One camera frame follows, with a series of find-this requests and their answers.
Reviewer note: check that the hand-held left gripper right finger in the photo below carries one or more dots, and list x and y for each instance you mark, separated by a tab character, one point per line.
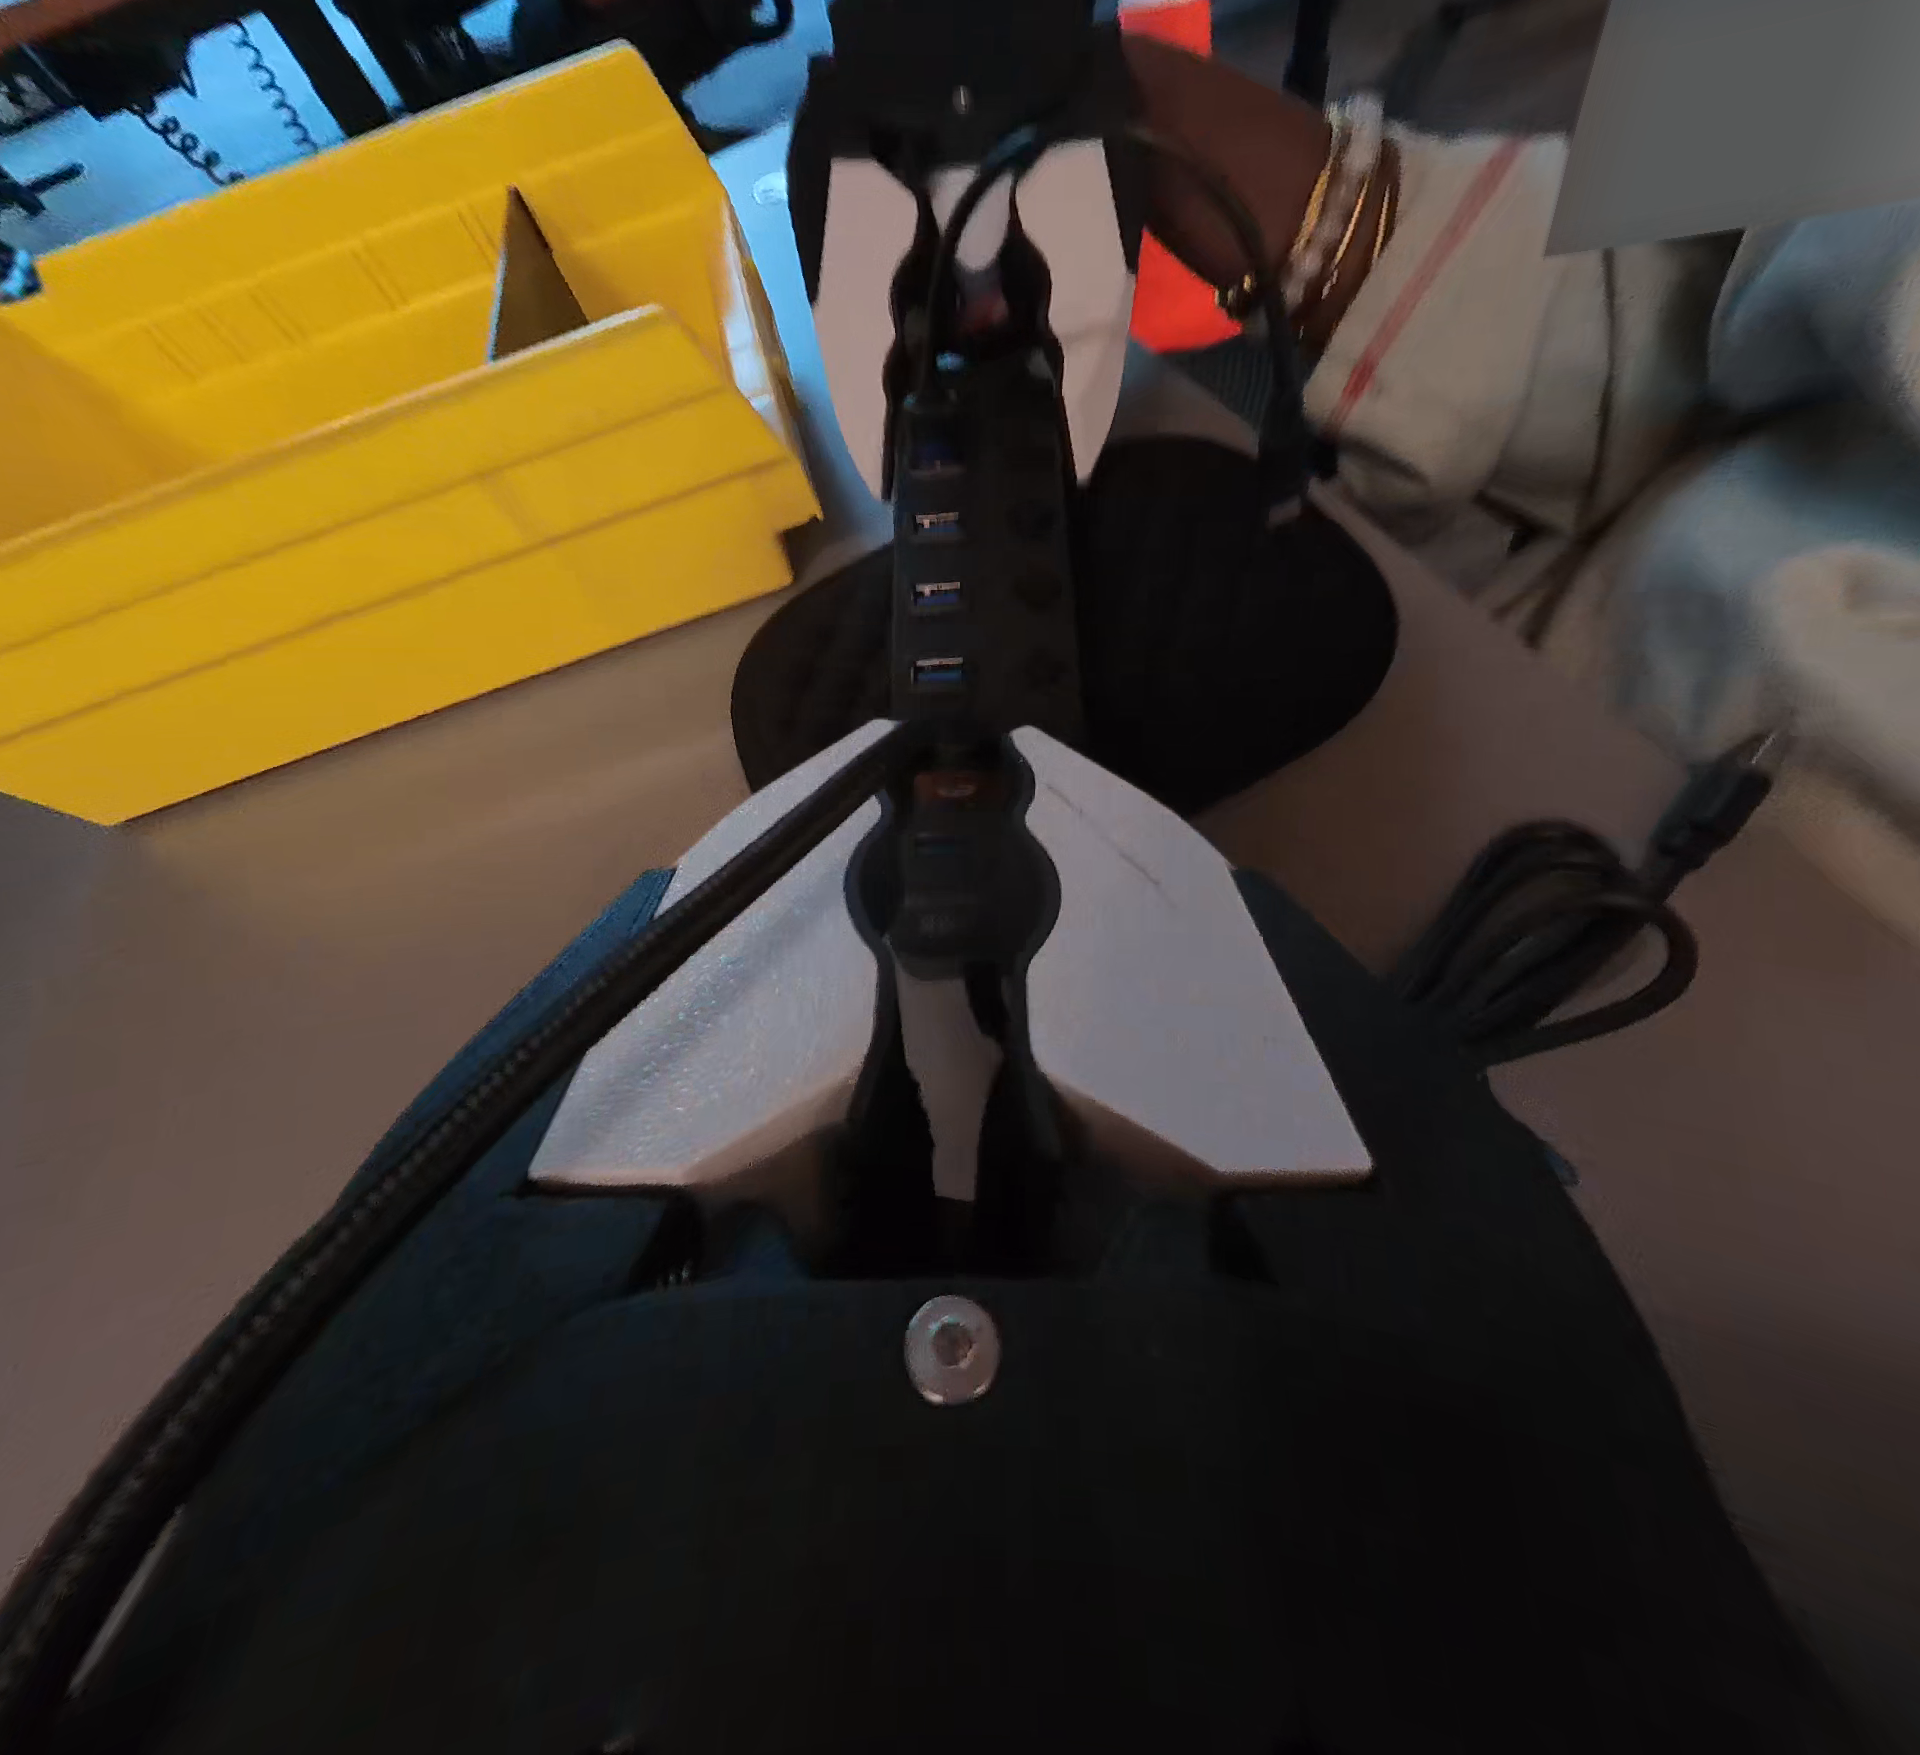
1185	1004

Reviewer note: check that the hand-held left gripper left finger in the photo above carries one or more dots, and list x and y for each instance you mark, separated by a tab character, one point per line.
721	1035

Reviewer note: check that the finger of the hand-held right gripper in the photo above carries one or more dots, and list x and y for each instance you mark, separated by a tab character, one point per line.
1087	314
859	314

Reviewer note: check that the black usb hub with switches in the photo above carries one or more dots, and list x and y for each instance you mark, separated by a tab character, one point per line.
984	586

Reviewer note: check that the yellow plastic bin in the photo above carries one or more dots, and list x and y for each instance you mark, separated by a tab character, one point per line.
377	541

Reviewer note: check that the person's right hand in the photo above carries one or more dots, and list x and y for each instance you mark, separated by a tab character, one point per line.
1245	135

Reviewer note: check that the person's light grey clothing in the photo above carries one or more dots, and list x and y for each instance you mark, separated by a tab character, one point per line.
1799	511

